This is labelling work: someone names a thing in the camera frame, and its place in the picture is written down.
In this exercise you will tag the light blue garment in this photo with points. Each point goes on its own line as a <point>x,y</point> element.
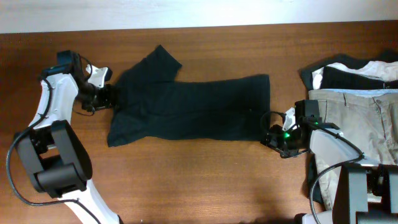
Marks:
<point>366,93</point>

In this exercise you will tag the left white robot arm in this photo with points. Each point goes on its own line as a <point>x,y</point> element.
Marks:
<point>51,153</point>

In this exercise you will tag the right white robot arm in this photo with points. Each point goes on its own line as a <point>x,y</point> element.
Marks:
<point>366,190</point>

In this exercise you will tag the white garment in pile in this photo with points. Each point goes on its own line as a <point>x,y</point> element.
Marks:
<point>374,69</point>

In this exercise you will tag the black garment in pile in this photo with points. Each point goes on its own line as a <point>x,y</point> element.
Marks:
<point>318,76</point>

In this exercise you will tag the dark green t-shirt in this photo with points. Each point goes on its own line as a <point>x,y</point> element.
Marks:
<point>152,103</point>

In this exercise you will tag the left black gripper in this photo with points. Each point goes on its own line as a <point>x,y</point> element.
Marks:
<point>106,97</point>

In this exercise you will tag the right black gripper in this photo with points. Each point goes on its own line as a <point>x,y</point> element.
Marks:
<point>273,140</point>

